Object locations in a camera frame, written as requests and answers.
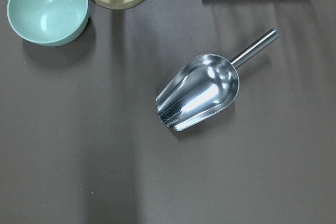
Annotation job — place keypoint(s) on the steel scoop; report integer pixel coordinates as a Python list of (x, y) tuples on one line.
[(206, 85)]

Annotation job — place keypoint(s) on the mint green bowl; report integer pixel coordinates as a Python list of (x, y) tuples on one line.
[(48, 22)]

